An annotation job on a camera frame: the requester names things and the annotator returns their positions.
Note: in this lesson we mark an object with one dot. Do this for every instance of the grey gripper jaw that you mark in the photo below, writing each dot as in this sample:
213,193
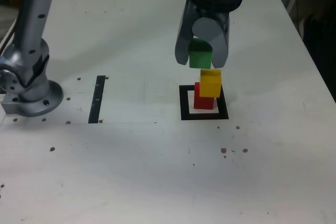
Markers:
220,45
183,40

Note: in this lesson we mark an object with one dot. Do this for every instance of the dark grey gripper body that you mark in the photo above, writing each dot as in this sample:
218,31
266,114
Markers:
210,12

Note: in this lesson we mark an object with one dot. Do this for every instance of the green cube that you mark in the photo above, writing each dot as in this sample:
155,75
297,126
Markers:
199,57

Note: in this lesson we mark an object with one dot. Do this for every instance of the yellow cube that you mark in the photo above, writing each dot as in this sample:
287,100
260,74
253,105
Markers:
210,85

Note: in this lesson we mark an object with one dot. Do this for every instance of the red cube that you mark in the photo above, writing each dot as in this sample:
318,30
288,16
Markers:
203,102

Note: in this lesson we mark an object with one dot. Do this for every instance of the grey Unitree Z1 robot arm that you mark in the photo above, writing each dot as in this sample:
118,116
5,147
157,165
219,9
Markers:
26,51

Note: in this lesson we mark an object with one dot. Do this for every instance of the black tape square outline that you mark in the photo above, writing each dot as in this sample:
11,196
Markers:
183,103

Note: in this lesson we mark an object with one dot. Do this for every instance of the black tape strip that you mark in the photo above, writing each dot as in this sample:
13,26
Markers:
95,98

